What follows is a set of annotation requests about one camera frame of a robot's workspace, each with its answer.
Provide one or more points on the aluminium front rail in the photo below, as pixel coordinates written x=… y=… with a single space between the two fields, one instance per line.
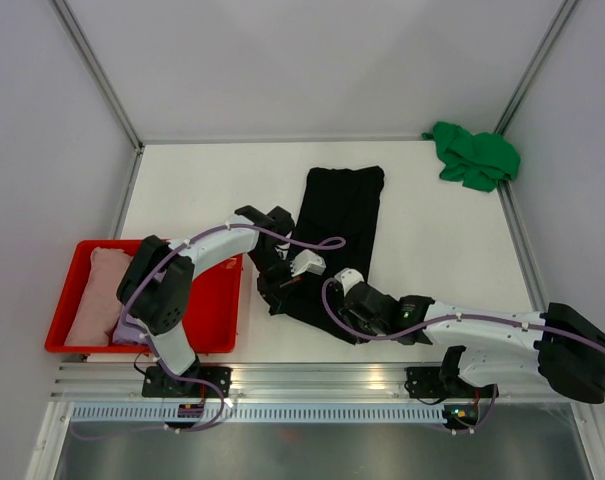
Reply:
x=250 y=382

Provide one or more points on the red plastic bin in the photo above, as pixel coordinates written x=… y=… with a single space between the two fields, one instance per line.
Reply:
x=210 y=321

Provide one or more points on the green crumpled t shirt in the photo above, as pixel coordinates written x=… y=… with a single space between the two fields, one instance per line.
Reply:
x=480 y=162

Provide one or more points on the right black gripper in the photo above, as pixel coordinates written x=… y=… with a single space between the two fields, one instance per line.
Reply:
x=348 y=317

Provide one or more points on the right aluminium corner post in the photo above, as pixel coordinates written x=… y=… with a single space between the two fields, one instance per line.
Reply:
x=535 y=65

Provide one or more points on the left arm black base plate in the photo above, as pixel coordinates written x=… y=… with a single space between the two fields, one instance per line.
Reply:
x=158 y=384

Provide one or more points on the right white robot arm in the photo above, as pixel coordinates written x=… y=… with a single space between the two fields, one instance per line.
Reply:
x=557 y=349

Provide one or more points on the aluminium corner post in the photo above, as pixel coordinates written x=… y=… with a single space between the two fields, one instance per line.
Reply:
x=535 y=65
x=81 y=43

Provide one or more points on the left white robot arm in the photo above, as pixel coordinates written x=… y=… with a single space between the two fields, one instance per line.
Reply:
x=156 y=288

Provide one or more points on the lavender rolled t shirt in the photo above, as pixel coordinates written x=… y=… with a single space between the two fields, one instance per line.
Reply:
x=129 y=334

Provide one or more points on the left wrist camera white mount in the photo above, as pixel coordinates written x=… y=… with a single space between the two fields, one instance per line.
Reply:
x=307 y=261

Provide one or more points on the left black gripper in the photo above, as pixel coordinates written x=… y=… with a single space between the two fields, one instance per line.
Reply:
x=276 y=292

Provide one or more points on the pink rolled t shirt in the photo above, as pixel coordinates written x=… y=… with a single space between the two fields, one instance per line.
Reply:
x=99 y=308

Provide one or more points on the left aluminium corner post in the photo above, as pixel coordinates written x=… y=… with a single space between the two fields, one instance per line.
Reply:
x=81 y=43

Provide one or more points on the black t shirt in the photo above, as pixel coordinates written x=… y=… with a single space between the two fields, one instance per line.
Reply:
x=336 y=203

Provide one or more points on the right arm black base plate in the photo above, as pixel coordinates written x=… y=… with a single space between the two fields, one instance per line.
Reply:
x=435 y=384

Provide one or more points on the slotted grey cable duct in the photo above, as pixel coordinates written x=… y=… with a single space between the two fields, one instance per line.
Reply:
x=261 y=413

